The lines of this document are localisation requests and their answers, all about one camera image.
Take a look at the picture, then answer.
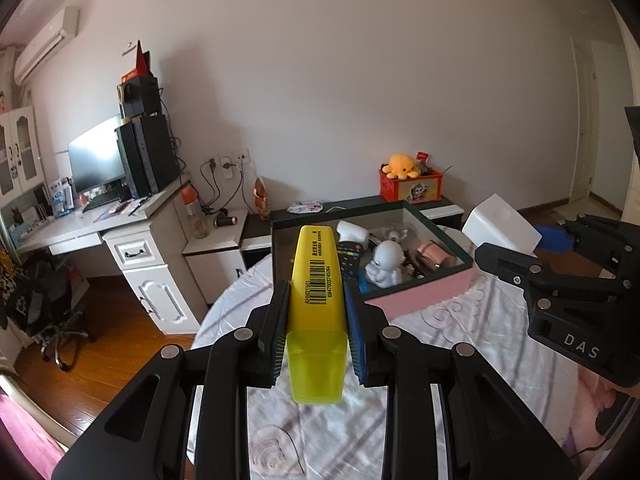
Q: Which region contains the black computer monitor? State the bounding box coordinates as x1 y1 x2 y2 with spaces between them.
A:
68 114 126 196

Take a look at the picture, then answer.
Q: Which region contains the clear glass light bulb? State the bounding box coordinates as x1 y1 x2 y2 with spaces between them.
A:
372 222 413 243

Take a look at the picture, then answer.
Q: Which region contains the red printed storage box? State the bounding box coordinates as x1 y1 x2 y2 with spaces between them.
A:
379 167 445 204

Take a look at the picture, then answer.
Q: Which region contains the yellow octopus plush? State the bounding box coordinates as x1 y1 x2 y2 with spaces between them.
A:
381 154 420 180

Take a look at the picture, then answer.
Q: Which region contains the black keyboard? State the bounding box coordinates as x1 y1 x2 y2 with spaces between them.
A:
82 192 123 212

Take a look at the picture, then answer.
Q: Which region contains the black office chair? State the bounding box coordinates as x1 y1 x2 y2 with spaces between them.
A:
10 250 98 371

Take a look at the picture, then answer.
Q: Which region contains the white desk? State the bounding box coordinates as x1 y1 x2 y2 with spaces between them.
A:
15 177 208 336

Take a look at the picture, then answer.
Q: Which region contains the teal desk organizer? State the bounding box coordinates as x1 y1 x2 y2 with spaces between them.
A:
10 222 43 248

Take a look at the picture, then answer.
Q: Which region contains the pink pillow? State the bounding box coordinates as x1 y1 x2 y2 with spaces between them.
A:
560 365 631 466

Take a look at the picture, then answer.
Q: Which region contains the blue white box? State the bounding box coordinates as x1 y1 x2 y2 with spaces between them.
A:
47 176 76 218

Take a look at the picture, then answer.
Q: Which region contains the bottle with orange cap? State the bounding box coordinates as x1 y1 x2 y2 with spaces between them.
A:
181 184 210 240

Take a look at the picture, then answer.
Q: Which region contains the pink cardboard box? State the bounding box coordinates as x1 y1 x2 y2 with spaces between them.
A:
270 200 475 318

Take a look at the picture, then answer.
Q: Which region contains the pink tape roll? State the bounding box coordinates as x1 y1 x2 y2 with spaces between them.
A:
416 240 457 272

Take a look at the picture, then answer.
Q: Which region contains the white air conditioner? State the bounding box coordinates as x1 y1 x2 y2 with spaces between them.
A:
14 6 81 86

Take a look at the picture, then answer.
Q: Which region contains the white charger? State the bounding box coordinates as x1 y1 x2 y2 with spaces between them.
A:
461 194 543 258

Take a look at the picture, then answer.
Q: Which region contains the black remote control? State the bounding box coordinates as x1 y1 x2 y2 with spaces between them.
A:
336 240 363 281

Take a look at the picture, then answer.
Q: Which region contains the red white cardboard box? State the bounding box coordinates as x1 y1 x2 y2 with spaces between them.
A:
121 40 152 81

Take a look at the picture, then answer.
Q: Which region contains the black hair clip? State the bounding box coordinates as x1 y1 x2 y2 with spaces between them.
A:
400 250 426 278

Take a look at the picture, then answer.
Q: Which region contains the white figurine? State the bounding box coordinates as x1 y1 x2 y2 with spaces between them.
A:
365 240 405 288

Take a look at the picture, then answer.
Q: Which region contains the white travel adapter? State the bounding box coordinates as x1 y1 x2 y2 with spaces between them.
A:
336 219 371 247

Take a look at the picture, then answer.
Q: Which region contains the wide black white cabinet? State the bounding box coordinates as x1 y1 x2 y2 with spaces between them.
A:
240 195 466 266

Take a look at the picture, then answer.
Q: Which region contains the black computer tower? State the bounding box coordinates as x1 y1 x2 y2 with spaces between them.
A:
115 114 182 198

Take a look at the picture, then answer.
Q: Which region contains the small white black nightstand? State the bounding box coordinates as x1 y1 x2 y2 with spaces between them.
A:
181 208 251 306

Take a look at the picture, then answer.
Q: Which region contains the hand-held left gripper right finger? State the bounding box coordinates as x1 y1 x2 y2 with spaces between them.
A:
342 277 573 480

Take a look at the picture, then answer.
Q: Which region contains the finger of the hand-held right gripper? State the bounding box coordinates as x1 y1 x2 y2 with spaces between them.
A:
532 214 640 281
474 242 621 311

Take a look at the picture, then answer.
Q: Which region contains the yellow highlighter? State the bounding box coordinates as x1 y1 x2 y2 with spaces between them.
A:
286 226 347 406

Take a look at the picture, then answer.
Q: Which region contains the white door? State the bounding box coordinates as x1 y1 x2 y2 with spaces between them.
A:
570 37 628 206

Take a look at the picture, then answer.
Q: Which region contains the white glass-door cabinet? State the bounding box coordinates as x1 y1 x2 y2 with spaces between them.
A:
0 106 43 201

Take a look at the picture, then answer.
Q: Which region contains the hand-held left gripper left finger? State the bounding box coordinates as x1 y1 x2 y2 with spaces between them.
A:
52 280 293 480

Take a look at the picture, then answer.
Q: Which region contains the yellow leopard print cloth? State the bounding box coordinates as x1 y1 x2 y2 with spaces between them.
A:
0 250 23 331

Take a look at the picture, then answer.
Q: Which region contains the black power cable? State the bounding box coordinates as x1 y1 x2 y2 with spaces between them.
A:
200 159 248 216

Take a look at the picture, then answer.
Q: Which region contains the colourful magazine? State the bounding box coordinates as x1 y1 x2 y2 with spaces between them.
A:
95 200 146 223

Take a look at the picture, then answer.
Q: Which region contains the black speaker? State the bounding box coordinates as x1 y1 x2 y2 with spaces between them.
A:
117 75 163 120

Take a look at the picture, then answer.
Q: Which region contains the pink blanket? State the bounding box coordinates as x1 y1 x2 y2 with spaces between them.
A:
0 392 66 480

